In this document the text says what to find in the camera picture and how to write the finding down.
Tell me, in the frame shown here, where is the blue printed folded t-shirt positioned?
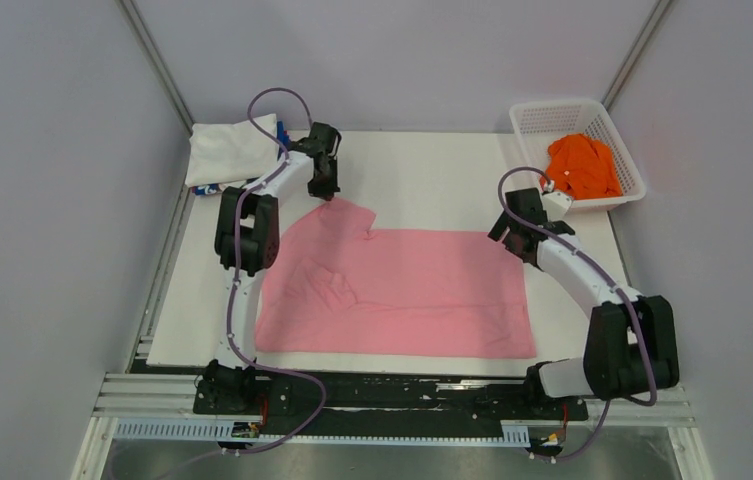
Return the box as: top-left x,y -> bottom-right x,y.
193,119 -> 293,197

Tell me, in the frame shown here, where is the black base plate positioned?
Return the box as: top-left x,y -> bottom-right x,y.
193,371 -> 588,437

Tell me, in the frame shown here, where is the white folded t-shirt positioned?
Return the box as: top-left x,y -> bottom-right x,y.
184,113 -> 281,189

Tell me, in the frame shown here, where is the pink t-shirt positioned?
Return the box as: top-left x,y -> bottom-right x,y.
255,199 -> 536,359

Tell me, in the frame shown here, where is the aluminium frame rail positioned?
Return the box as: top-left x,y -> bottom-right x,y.
92,374 -> 696,428

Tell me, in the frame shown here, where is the orange t-shirt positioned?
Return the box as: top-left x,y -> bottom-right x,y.
545,134 -> 623,200

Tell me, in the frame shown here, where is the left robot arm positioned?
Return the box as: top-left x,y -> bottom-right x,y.
198,122 -> 342,413

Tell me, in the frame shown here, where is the left aluminium corner post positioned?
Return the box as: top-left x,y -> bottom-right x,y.
116,0 -> 194,136

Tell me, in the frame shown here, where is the white plastic laundry basket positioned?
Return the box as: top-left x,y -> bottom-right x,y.
509,98 -> 647,212

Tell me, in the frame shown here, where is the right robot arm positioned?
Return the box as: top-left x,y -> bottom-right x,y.
488,188 -> 679,418

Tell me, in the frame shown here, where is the aluminium corner post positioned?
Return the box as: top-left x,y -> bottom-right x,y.
116,0 -> 194,136
601,0 -> 676,111

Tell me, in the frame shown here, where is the right aluminium corner post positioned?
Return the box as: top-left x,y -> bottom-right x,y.
601,0 -> 676,111

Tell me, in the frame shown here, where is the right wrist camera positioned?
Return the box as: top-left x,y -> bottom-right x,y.
541,190 -> 574,222

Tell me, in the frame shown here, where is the white slotted cable duct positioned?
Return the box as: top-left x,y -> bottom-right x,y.
113,418 -> 531,448

